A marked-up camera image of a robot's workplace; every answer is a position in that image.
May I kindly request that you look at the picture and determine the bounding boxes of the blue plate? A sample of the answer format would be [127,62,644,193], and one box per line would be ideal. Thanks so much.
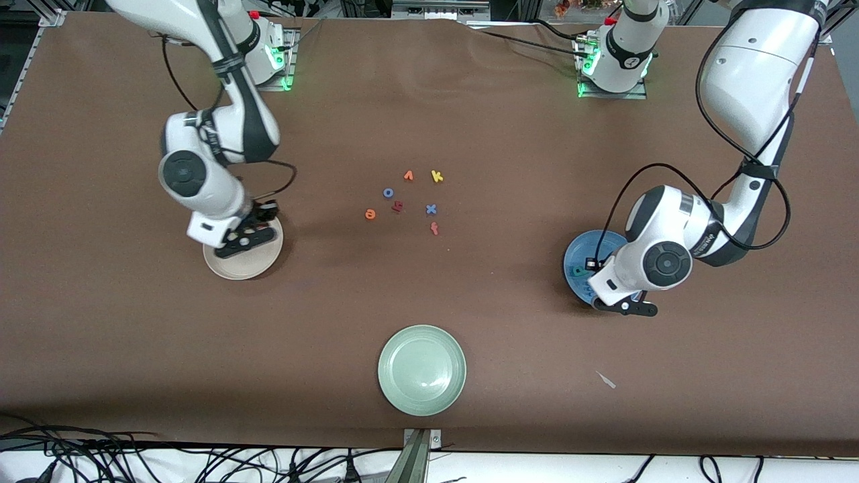
[563,230,635,308]

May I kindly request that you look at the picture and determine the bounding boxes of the beige brown plate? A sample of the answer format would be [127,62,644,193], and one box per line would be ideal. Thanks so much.
[203,218,284,280]

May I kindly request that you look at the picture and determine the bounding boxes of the brown table cover sheet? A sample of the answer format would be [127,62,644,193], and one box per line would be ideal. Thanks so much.
[0,10,858,457]

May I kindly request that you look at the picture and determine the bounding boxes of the pale green plate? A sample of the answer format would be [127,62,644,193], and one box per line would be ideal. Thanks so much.
[378,325,467,417]

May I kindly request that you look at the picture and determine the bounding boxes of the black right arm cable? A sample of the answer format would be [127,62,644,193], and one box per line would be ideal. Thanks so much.
[160,34,298,205]

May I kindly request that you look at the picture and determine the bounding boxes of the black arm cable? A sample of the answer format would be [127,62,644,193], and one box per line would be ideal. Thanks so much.
[604,20,823,259]
[160,34,298,205]

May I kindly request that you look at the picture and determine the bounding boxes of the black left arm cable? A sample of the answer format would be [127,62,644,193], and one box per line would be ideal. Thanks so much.
[604,20,823,259]

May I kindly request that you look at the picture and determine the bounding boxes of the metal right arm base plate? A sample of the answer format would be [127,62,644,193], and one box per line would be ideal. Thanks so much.
[255,27,297,91]

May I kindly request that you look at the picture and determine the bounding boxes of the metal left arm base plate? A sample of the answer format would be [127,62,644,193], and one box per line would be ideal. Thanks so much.
[578,34,648,100]

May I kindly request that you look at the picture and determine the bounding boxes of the black cable on table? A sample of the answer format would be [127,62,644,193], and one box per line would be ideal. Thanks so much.
[470,23,585,54]

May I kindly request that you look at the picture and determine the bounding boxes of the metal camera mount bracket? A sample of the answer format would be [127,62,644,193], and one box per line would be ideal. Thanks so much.
[403,428,442,483]

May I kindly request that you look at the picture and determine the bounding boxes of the grey metal frame bar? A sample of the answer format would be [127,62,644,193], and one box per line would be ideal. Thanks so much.
[393,0,491,21]

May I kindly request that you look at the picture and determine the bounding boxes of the tangled black floor cables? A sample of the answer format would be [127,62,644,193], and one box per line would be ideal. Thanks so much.
[0,413,403,483]

